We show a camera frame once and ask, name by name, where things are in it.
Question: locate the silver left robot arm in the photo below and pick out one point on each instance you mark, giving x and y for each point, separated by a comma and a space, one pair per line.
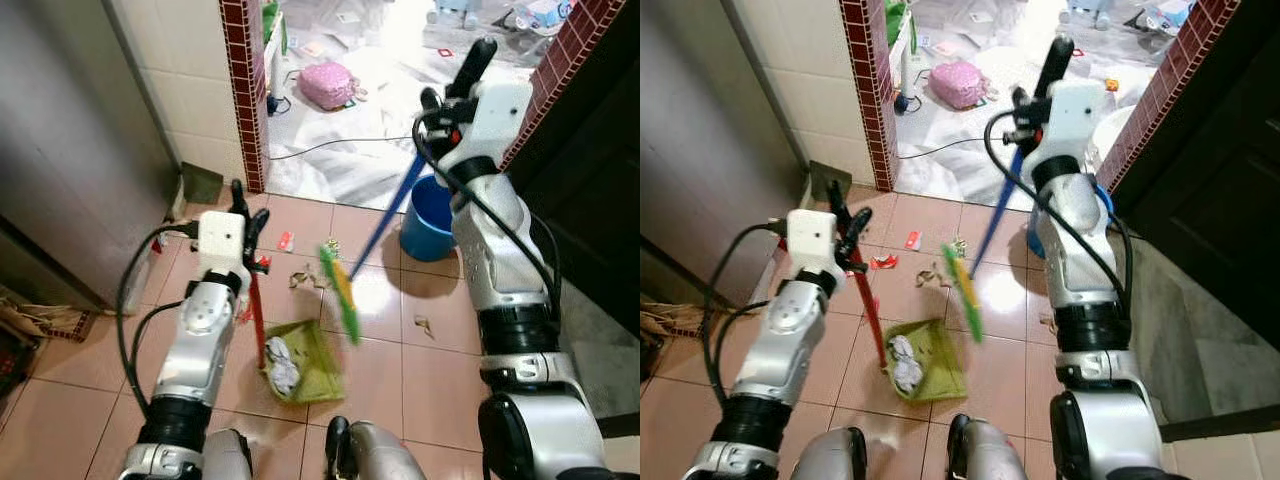
195, 340
775, 340

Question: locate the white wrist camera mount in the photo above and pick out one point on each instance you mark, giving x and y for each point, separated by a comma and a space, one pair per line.
222, 240
1072, 115
812, 238
495, 115

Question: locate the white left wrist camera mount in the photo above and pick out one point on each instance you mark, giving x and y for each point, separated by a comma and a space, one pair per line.
812, 238
222, 240

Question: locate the blue and white toy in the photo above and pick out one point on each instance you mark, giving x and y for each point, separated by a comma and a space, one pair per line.
460, 10
1090, 10
545, 15
1170, 15

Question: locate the dark grey wedge block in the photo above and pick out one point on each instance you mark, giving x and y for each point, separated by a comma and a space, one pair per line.
830, 180
200, 185

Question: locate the brown paper scrap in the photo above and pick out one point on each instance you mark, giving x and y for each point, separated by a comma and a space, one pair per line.
425, 326
933, 278
1046, 321
305, 280

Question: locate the silver left robot leg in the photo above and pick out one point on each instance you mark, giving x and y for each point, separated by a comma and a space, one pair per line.
835, 457
225, 457

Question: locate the silver robot leg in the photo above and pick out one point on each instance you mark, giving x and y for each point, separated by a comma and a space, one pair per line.
225, 457
380, 452
835, 457
990, 452

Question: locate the grey metal cabinet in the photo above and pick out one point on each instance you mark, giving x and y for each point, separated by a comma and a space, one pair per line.
700, 130
70, 150

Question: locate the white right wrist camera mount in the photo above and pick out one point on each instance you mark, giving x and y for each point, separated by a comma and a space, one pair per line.
495, 115
1072, 115

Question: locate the pink dotted bag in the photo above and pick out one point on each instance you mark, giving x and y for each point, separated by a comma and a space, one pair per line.
328, 85
958, 83

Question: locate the blue plastic bucket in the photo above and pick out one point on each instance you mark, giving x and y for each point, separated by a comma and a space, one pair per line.
430, 220

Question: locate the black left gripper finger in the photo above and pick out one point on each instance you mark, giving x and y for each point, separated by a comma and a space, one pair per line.
258, 227
239, 198
859, 228
837, 205

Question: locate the silver right robot leg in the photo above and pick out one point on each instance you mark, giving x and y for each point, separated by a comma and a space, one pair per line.
990, 452
380, 452

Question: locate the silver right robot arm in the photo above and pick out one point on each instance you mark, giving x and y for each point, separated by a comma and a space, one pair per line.
1080, 260
500, 260

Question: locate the dark wooden door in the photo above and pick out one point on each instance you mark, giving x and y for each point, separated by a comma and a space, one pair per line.
1210, 200
590, 200

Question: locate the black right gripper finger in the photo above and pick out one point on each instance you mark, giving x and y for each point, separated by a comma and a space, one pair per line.
1056, 65
431, 99
472, 68
1021, 98

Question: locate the crumpled white paper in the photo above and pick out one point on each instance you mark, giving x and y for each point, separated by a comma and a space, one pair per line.
905, 365
283, 365

